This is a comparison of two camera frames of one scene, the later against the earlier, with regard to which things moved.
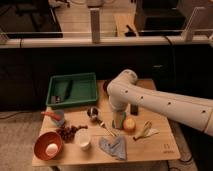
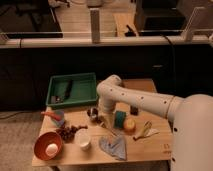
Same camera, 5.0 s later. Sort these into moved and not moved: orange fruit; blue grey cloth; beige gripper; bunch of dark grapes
Moved: beige gripper
Not moved: orange fruit; blue grey cloth; bunch of dark grapes
